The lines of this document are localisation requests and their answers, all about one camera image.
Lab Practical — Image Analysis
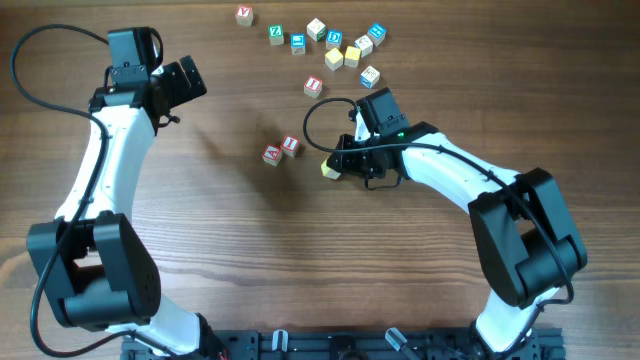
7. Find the blue wooden block right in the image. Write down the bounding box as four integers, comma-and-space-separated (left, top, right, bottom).
367, 23, 387, 47

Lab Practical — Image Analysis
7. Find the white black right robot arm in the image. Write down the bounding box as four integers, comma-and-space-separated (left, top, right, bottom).
325, 88, 587, 359

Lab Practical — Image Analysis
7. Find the red Y wooden block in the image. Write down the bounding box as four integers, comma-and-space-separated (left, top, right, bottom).
235, 5, 254, 26

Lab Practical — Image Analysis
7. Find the green Z wooden block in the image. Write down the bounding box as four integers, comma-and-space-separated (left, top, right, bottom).
268, 24, 284, 46

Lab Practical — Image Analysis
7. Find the yellow S wooden block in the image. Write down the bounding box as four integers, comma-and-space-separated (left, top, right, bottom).
321, 159, 341, 180

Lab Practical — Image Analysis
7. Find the plain picture wooden block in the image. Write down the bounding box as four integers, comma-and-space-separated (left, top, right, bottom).
354, 35, 374, 58

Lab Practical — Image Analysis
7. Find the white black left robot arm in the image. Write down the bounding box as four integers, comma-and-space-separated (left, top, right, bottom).
26, 27, 228, 359

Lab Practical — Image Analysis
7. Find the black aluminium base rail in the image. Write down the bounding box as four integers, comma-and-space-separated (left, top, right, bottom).
120, 328, 567, 360

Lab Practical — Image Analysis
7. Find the red i wooden block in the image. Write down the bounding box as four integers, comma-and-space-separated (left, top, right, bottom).
303, 76, 323, 98
280, 135, 300, 157

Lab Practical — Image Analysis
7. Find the blue wooden block left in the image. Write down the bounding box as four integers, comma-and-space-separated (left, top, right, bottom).
290, 33, 306, 55

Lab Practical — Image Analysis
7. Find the plain green-edged wooden block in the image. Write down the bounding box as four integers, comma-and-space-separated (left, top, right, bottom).
307, 18, 327, 42

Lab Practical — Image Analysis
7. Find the blue D wooden block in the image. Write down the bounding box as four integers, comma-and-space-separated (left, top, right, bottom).
325, 29, 342, 50

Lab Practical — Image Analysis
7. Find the blue-sided picture wooden block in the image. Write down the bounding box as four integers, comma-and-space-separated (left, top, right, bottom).
360, 65, 381, 89

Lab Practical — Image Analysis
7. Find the yellow top wooden block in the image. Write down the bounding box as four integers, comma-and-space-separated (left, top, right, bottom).
344, 46, 362, 68

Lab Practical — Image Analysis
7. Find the yellow-sided wooden block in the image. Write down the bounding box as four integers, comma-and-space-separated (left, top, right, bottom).
325, 48, 344, 71

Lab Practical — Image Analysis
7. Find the red A wooden block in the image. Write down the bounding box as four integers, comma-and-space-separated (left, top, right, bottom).
262, 145, 283, 166

